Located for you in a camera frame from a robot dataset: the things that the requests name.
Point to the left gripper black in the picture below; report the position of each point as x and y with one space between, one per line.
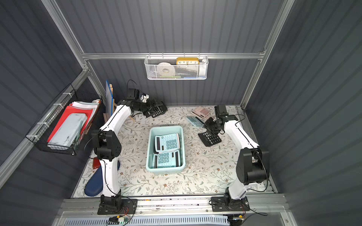
152 106

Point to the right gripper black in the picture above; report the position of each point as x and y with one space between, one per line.
210 127

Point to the black calculator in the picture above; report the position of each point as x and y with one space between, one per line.
160 110
209 139

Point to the blue calculator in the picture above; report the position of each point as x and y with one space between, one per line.
167 143
167 160
195 121

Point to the mint green storage box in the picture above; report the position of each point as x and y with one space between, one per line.
164 130

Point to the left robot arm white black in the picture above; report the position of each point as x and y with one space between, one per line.
106 144

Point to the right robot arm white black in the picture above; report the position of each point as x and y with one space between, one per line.
252 166

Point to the pink calculator back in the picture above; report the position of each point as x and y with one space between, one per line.
201 112

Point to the blue framed whiteboard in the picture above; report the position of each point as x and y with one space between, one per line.
109 102

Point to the wooden easel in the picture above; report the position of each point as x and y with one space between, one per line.
113 110

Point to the white tape roll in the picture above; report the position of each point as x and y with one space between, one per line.
165 69

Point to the floral table mat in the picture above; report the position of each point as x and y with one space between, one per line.
208 170

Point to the white papers in basket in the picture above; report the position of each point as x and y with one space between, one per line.
94 105

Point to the yellow clock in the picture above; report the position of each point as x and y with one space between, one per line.
181 61

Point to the red folder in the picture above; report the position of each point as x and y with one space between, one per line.
69 110

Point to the red stapler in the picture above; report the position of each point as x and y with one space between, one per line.
95 163

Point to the navy blue case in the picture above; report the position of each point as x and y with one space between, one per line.
94 182

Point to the small circuit board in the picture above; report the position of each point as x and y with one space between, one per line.
117 220

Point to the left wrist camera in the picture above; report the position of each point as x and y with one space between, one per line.
136 95

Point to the white wire wall basket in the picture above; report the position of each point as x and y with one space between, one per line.
186 72

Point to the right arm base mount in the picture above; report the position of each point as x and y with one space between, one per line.
221 204

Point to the black wire side basket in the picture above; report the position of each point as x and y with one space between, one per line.
40 132

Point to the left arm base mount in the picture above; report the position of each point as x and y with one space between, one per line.
116 205

